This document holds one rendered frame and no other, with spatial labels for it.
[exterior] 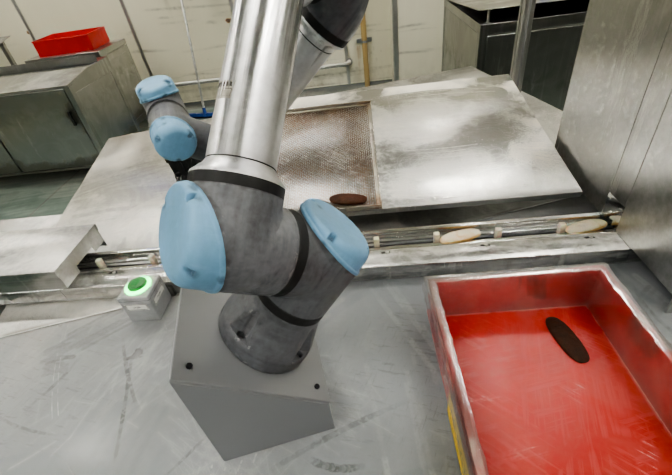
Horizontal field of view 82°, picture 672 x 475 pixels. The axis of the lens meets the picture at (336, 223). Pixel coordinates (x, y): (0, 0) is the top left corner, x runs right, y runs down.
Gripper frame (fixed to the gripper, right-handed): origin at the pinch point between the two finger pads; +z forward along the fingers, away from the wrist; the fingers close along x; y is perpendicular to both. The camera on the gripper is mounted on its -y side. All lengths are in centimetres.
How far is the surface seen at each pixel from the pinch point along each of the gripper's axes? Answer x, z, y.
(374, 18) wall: -292, 89, -195
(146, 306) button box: 22.8, -0.6, 22.3
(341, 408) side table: 60, 0, -7
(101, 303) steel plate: 11.4, 5.2, 34.8
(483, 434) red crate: 73, -1, -25
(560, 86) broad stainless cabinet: -66, 64, -201
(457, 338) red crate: 58, 2, -31
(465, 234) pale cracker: 37, 4, -49
